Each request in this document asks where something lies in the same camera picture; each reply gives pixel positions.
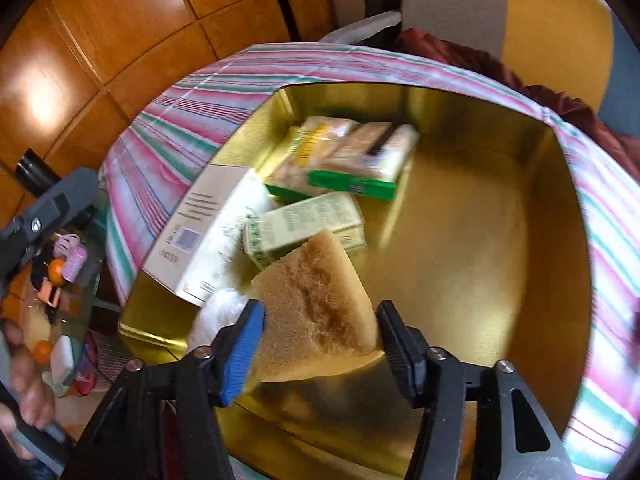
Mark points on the black cylinder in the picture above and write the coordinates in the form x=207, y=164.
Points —
x=31, y=170

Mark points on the biscuit packet green edge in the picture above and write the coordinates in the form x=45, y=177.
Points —
x=370, y=160

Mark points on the striped tablecloth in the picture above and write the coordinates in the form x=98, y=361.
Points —
x=165, y=125

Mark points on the brown wedge sponge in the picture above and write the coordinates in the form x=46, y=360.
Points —
x=310, y=290

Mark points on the white box with barcode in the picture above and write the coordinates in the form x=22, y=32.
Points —
x=200, y=230

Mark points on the white plastic bundle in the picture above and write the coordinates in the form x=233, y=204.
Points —
x=220, y=315

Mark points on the wooden wardrobe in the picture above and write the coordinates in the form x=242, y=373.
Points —
x=100, y=60

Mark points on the orange fruit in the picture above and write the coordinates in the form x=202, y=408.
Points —
x=43, y=352
x=56, y=271

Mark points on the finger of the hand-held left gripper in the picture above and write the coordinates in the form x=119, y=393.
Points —
x=50, y=205

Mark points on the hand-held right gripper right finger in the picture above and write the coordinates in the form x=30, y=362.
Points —
x=400, y=355

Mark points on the pink container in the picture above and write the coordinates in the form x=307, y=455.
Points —
x=72, y=257

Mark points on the white bar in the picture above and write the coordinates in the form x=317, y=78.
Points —
x=64, y=360

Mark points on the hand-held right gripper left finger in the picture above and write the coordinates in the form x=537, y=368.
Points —
x=242, y=355

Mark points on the biscuit packet yellow label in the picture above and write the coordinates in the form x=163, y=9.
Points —
x=300, y=155

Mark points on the gold tin box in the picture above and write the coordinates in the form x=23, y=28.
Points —
x=475, y=235

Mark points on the person's left hand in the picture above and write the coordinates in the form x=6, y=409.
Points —
x=27, y=385

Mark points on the pale green box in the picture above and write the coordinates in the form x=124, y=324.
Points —
x=305, y=222

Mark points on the maroon cloth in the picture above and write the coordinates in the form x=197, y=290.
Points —
x=575, y=110

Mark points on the grey yellow blue armchair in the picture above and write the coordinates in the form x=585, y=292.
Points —
x=550, y=25

